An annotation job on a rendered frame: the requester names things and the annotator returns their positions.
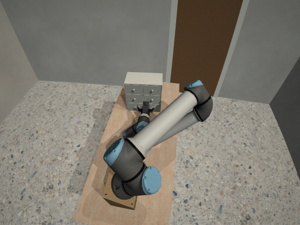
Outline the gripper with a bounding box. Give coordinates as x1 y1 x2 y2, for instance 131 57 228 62
137 105 156 116

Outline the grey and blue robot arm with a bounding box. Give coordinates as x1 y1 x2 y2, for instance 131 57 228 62
103 80 213 200

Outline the grey chest of drawers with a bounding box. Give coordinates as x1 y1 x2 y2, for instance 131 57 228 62
124 72 163 97

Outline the grey drawer front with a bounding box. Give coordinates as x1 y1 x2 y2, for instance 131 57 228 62
149 104 160 112
127 103 143 110
125 84 143 94
143 85 161 95
144 95 161 104
126 94 143 103

